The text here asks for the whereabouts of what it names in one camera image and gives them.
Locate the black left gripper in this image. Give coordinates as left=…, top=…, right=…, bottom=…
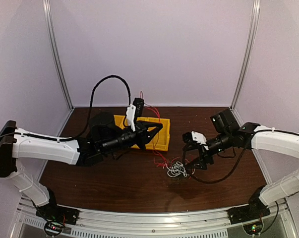
left=101, top=120, right=163, bottom=155

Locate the red wire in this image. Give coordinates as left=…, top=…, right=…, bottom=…
left=138, top=90, right=171, bottom=172

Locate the white wire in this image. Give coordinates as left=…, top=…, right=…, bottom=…
left=164, top=160, right=188, bottom=179

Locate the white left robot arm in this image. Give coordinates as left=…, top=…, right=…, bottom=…
left=0, top=112, right=163, bottom=220

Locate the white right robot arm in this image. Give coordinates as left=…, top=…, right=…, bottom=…
left=191, top=109, right=299, bottom=220

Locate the yellow bin middle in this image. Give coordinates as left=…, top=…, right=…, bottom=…
left=129, top=118, right=150, bottom=149

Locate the yellow bin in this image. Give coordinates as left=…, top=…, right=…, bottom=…
left=129, top=118, right=150, bottom=149
left=114, top=115, right=128, bottom=128
left=140, top=117, right=171, bottom=152

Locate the yellow bin right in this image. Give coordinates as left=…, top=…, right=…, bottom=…
left=140, top=117, right=171, bottom=152

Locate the yellow bin left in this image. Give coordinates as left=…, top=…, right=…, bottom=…
left=114, top=115, right=128, bottom=128

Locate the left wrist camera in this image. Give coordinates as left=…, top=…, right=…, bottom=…
left=125, top=98, right=144, bottom=131

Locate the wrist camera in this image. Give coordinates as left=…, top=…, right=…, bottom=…
left=182, top=131, right=209, bottom=151
left=125, top=98, right=144, bottom=131

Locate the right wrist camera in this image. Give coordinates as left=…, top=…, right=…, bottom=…
left=182, top=131, right=209, bottom=151

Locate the black right camera cable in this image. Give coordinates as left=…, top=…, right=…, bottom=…
left=181, top=143, right=246, bottom=184

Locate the black camera cable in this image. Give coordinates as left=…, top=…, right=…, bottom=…
left=181, top=143, right=246, bottom=184
left=72, top=74, right=132, bottom=139

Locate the green wire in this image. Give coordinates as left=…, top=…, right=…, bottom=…
left=171, top=171, right=192, bottom=184

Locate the black left camera cable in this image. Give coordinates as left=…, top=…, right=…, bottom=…
left=72, top=74, right=132, bottom=139

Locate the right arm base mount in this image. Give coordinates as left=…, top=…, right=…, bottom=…
left=227, top=198, right=270, bottom=225

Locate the aluminium front rail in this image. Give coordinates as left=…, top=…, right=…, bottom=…
left=8, top=197, right=298, bottom=238

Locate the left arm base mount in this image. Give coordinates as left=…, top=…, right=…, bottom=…
left=34, top=204, right=79, bottom=237

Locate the aluminium frame post right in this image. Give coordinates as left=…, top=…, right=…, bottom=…
left=231, top=0, right=261, bottom=110

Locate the aluminium frame post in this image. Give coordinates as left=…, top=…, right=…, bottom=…
left=231, top=0, right=261, bottom=110
left=42, top=0, right=73, bottom=111

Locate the aluminium frame post left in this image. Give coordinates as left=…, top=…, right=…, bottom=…
left=42, top=0, right=73, bottom=111

